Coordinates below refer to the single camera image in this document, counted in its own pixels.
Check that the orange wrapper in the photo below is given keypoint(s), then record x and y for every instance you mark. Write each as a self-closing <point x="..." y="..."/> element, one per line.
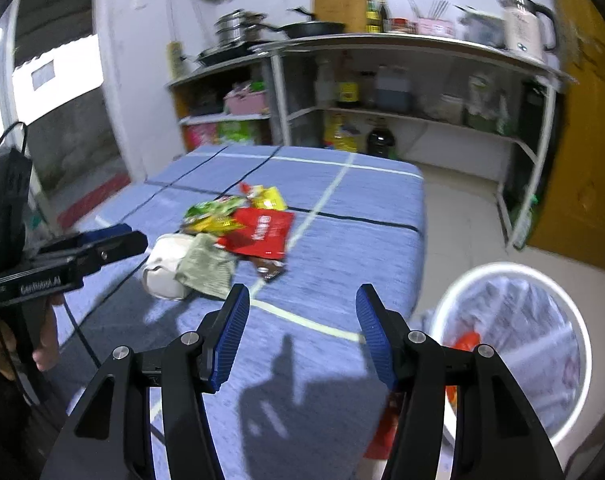
<point x="466" y="344"/>

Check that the brown snack wrapper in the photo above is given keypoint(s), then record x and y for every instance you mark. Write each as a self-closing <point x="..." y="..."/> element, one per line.
<point x="270" y="267"/>

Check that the low shelf unit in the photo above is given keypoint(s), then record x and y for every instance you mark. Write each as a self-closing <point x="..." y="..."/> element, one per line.
<point x="217" y="71"/>

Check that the blue checked blanket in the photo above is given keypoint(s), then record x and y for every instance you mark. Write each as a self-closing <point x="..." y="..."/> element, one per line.
<point x="332" y="260"/>

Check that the bundle of plastic bags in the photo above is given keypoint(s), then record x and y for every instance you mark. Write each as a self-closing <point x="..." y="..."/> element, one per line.
<point x="487" y="101"/>

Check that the tall soy sauce bottle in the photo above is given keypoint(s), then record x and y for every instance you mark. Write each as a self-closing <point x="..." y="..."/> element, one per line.
<point x="347" y="89"/>

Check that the grey-green snack packet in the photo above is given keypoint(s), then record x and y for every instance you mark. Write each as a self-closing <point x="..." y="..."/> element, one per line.
<point x="207" y="266"/>

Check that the slim dark sauce bottle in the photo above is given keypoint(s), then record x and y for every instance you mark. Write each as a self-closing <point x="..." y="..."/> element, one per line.
<point x="385" y="19"/>

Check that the white electric kettle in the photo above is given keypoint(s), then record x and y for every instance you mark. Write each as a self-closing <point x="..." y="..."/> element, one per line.
<point x="522" y="25"/>

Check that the green food packages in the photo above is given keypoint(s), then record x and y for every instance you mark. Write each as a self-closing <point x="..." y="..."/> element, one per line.
<point x="237" y="133"/>

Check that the stack of steel pots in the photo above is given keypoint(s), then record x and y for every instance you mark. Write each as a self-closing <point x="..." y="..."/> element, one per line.
<point x="237" y="27"/>

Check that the yellow wooden door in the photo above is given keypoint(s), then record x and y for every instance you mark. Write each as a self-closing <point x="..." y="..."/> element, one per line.
<point x="587" y="160"/>

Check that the pink food package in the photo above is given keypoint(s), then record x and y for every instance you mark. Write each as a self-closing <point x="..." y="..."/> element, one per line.
<point x="200" y="136"/>

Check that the pink basket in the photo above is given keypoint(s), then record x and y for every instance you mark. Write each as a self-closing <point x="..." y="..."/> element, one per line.
<point x="245" y="101"/>

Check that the blue liquid jug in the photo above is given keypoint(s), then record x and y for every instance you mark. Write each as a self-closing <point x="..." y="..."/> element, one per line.
<point x="392" y="91"/>

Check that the clear plastic container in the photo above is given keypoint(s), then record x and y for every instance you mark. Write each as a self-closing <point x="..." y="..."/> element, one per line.
<point x="482" y="30"/>

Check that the white paper bowl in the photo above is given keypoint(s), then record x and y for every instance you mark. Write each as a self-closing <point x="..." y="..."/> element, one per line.
<point x="165" y="265"/>

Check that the black frying pan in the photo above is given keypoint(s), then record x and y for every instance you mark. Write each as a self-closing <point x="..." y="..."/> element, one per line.
<point x="315" y="28"/>

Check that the black flat pan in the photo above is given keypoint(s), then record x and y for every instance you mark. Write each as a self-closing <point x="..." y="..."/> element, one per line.
<point x="222" y="53"/>

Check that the green snack wrapper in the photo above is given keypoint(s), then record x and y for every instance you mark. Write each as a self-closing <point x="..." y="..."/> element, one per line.
<point x="212" y="212"/>

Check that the red snack packet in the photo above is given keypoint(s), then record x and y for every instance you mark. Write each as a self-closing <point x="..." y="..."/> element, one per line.
<point x="260" y="232"/>

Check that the small dark bottle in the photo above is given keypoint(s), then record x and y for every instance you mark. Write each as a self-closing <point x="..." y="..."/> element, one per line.
<point x="367" y="91"/>

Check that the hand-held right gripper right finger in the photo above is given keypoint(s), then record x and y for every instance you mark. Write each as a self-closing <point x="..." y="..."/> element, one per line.
<point x="375" y="335"/>

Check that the small food container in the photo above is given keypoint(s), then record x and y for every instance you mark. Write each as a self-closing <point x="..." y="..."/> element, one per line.
<point x="447" y="106"/>

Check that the small red-white wrapper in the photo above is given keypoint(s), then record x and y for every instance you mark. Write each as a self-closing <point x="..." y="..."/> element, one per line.
<point x="248" y="191"/>

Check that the wooden cutting board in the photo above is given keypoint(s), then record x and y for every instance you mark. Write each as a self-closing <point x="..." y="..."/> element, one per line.
<point x="340" y="2"/>

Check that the translucent bin liner bag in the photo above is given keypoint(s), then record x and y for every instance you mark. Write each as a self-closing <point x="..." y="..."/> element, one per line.
<point x="522" y="320"/>

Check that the yellow hanging object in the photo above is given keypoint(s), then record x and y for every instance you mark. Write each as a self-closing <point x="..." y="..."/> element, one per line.
<point x="175" y="57"/>

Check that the person's left hand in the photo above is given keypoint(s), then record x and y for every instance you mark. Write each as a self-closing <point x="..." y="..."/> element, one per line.
<point x="48" y="355"/>

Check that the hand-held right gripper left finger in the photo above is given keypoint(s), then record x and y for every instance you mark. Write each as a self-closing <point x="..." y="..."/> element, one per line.
<point x="232" y="335"/>

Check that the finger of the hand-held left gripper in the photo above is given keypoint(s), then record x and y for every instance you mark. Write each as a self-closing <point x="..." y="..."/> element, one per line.
<point x="122" y="249"/>
<point x="107" y="232"/>

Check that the white metal shelf rack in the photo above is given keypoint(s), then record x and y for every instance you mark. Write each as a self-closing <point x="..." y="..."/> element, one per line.
<point x="382" y="40"/>

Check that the white plastic bottle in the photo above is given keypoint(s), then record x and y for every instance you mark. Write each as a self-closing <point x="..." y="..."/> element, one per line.
<point x="323" y="82"/>

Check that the yellow snack wrapper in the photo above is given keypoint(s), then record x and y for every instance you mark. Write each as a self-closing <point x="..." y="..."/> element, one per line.
<point x="270" y="199"/>

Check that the large dark liquid bottle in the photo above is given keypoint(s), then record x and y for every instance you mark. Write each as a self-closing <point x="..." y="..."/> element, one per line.
<point x="381" y="142"/>

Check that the yellow-label sauce bottle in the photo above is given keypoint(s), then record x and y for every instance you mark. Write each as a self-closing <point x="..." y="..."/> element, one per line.
<point x="375" y="16"/>

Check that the pink chopstick holder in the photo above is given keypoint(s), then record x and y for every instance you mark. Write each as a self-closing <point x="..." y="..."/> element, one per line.
<point x="435" y="27"/>

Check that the red-lid jar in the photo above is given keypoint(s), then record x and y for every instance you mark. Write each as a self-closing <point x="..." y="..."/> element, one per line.
<point x="402" y="26"/>

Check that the red plastic stool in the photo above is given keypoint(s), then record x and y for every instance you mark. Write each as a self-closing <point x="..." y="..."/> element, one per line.
<point x="382" y="435"/>

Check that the yellow cooking oil bottle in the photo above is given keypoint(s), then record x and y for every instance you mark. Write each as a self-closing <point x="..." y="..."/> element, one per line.
<point x="340" y="133"/>

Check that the white round bin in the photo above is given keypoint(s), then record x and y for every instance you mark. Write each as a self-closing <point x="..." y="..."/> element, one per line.
<point x="582" y="340"/>

